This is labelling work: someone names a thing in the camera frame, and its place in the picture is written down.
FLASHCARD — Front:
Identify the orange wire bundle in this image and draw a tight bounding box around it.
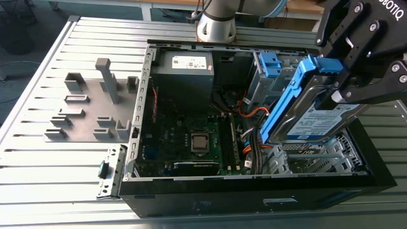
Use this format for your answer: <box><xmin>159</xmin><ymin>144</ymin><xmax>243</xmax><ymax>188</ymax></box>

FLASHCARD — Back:
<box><xmin>238</xmin><ymin>107</ymin><xmax>271</xmax><ymax>155</ymax></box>

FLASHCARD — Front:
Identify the grey power supply unit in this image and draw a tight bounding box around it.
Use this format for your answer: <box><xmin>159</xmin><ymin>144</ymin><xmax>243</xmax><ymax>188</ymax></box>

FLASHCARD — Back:
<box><xmin>151</xmin><ymin>51</ymin><xmax>216</xmax><ymax>113</ymax></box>

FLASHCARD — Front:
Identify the white table with wooden top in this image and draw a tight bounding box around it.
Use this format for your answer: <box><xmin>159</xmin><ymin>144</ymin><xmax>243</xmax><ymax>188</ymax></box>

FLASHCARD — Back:
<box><xmin>47</xmin><ymin>0</ymin><xmax>326</xmax><ymax>33</ymax></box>

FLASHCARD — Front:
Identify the metal optical drive cage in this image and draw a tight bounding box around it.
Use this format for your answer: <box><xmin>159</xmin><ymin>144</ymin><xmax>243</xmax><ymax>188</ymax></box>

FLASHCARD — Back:
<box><xmin>247</xmin><ymin>51</ymin><xmax>311</xmax><ymax>105</ymax></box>

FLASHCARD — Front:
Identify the black RAM slot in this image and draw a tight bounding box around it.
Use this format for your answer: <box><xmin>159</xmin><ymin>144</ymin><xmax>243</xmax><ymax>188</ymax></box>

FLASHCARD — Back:
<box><xmin>219</xmin><ymin>114</ymin><xmax>231</xmax><ymax>167</ymax></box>
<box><xmin>228</xmin><ymin>114</ymin><xmax>240</xmax><ymax>167</ymax></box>

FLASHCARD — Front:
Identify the green motherboard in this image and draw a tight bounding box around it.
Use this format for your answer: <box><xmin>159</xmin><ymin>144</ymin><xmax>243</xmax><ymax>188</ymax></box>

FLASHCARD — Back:
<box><xmin>136</xmin><ymin>112</ymin><xmax>254</xmax><ymax>177</ymax></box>

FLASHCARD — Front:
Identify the red wire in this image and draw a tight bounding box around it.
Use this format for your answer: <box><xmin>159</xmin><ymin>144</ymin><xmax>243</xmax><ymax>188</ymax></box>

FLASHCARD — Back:
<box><xmin>151</xmin><ymin>85</ymin><xmax>160</xmax><ymax>122</ymax></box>

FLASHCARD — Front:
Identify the black open PC case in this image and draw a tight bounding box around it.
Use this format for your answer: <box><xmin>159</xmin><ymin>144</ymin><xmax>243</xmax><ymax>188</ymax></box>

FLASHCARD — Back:
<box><xmin>118</xmin><ymin>39</ymin><xmax>398</xmax><ymax>218</ymax></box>

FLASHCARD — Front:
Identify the metal disk bay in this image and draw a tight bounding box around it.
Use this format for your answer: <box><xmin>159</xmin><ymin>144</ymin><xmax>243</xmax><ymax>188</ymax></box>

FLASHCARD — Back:
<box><xmin>267</xmin><ymin>142</ymin><xmax>354</xmax><ymax>174</ymax></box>

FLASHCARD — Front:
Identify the silver CPU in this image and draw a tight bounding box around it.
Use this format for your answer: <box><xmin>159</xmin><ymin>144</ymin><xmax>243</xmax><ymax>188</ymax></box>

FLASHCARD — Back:
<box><xmin>191</xmin><ymin>135</ymin><xmax>210</xmax><ymax>151</ymax></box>

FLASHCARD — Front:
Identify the metal bracket with black knob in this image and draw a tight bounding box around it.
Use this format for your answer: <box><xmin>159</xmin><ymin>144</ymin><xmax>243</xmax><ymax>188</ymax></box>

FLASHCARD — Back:
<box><xmin>96</xmin><ymin>144</ymin><xmax>128</xmax><ymax>200</ymax></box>

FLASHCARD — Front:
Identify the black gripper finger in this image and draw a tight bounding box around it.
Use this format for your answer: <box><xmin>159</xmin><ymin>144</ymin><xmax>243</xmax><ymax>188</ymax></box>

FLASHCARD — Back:
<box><xmin>314</xmin><ymin>58</ymin><xmax>407</xmax><ymax>111</ymax></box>
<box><xmin>316</xmin><ymin>0</ymin><xmax>388</xmax><ymax>60</ymax></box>

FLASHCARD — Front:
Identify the black cable bundle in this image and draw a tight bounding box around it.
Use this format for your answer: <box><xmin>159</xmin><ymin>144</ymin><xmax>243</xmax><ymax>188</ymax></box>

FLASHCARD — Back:
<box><xmin>247</xmin><ymin>94</ymin><xmax>280</xmax><ymax>175</ymax></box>

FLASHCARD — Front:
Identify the hard disk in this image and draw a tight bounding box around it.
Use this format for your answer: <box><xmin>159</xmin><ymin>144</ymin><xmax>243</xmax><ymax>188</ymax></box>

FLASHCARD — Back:
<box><xmin>258</xmin><ymin>54</ymin><xmax>371</xmax><ymax>146</ymax></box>

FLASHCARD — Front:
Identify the grey parts rack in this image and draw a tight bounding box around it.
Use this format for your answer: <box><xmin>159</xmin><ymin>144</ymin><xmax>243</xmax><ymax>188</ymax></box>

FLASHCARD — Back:
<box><xmin>43</xmin><ymin>58</ymin><xmax>142</xmax><ymax>144</ymax></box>

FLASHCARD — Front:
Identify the black graphics card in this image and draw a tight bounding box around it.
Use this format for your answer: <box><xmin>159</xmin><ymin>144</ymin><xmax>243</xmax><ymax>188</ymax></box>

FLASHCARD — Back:
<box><xmin>174</xmin><ymin>161</ymin><xmax>220</xmax><ymax>175</ymax></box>

